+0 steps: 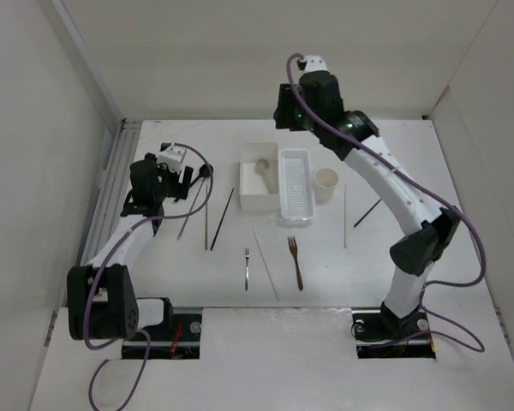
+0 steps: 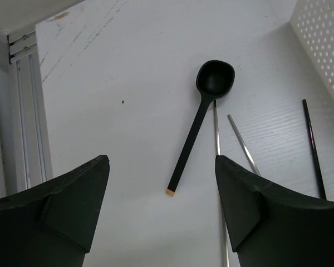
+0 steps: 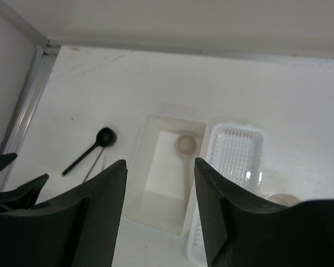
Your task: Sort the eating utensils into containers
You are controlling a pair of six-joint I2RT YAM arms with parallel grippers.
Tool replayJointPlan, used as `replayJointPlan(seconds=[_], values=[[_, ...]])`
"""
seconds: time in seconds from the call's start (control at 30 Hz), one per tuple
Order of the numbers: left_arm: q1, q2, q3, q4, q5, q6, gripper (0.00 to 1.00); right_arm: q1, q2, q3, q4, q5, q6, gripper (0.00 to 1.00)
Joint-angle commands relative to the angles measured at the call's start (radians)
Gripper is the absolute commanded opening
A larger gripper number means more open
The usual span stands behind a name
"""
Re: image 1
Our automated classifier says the grey metal chopstick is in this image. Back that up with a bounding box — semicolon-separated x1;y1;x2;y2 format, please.
176;182;203;241

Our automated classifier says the black spoon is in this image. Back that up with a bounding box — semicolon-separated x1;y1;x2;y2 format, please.
190;164;214;187

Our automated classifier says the silver chopstick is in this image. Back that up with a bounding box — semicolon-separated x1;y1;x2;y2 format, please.
204;184;209;251
344;183;349;249

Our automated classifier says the black chopstick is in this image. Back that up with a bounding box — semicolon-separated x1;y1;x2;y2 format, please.
210;188;235;251
353;200;382;228

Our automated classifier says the beige spoon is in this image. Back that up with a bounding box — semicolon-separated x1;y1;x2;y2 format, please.
255;158;274;194

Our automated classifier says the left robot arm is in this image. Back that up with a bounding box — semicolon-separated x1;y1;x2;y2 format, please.
67;149;194;340

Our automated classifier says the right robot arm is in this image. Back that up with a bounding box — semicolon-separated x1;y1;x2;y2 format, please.
273;70;460;343

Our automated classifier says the beige paper cup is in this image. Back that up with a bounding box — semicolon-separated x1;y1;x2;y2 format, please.
314;168;339;204

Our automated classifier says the white perforated tray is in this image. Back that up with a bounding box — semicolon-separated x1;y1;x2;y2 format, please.
278;149;315;222

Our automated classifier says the white rectangular box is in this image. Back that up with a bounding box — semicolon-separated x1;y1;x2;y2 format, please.
239;142;280;213

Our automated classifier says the white chopstick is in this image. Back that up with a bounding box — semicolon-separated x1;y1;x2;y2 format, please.
252;229;280;302

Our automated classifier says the small silver fork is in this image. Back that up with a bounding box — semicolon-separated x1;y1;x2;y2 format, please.
244;247;250;291

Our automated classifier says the brown wooden fork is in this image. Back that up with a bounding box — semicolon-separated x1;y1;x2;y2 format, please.
288;236;304;291

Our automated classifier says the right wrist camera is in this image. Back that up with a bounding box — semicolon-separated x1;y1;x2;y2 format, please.
296;55;328;74

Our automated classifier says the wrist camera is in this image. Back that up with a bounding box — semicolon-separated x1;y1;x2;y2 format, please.
296;55;328;74
157;143;187;174

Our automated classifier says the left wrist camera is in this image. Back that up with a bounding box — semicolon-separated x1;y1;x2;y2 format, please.
157;143;187;174

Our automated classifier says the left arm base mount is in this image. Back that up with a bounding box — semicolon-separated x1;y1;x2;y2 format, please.
138;304;203;360

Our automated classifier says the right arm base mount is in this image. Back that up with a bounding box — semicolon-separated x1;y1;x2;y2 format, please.
350;307;436;360

